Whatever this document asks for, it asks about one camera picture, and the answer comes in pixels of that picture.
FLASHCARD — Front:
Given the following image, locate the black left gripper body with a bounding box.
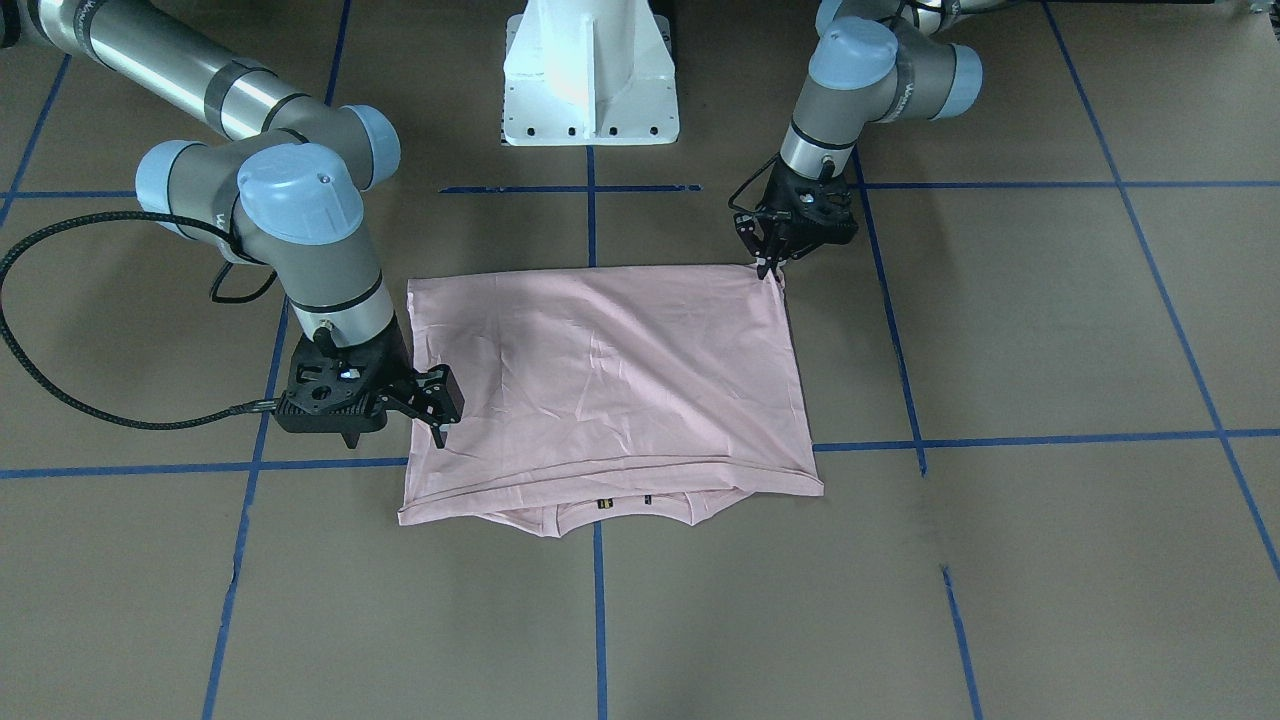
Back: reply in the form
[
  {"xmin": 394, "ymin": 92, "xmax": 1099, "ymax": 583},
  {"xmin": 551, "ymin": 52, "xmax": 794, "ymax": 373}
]
[{"xmin": 764, "ymin": 159, "xmax": 858, "ymax": 261}]

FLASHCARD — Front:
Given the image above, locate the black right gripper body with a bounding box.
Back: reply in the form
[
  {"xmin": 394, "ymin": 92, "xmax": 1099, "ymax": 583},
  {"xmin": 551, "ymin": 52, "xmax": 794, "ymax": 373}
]
[{"xmin": 340, "ymin": 318, "xmax": 419, "ymax": 413}]

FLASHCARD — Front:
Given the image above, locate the pink Snoopy t-shirt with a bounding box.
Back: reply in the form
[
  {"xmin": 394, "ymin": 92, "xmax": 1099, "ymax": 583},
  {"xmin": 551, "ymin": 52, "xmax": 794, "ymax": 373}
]
[{"xmin": 397, "ymin": 265, "xmax": 824, "ymax": 538}]

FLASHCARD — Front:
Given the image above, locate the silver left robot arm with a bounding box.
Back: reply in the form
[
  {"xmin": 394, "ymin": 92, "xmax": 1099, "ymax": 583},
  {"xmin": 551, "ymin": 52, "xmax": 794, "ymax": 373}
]
[{"xmin": 728, "ymin": 1, "xmax": 1005, "ymax": 278}]

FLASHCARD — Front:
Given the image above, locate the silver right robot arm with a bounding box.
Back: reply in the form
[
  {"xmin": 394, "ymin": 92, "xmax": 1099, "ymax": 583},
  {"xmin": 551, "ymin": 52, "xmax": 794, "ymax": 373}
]
[{"xmin": 3, "ymin": 1, "xmax": 465, "ymax": 448}]

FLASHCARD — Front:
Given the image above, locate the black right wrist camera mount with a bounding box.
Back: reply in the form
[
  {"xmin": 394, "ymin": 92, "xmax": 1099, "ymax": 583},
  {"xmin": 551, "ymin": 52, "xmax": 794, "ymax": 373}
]
[{"xmin": 271, "ymin": 336, "xmax": 387, "ymax": 448}]

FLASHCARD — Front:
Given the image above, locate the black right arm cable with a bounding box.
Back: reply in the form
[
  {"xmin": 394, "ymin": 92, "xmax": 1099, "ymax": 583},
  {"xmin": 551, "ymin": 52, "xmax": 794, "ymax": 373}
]
[{"xmin": 0, "ymin": 210, "xmax": 291, "ymax": 433}]

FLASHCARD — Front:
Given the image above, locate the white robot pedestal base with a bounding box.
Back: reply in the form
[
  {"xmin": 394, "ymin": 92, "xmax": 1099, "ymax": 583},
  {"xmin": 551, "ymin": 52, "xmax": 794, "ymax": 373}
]
[{"xmin": 500, "ymin": 1, "xmax": 681, "ymax": 147}]

